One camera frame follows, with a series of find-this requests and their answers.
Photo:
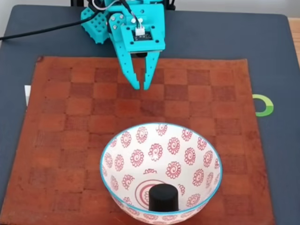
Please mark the black cylinder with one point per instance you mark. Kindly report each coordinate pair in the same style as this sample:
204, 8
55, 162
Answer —
164, 197

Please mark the white bowl with red flowers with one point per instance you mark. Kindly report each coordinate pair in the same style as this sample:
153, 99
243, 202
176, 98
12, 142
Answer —
161, 159

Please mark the brown leather checkered mat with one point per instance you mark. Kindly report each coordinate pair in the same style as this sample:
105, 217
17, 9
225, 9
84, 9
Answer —
70, 140

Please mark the teal framed camera module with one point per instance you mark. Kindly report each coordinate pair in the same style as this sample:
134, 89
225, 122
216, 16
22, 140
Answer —
129, 44

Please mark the black clamp post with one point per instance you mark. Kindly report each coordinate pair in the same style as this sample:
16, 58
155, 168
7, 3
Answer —
77, 2

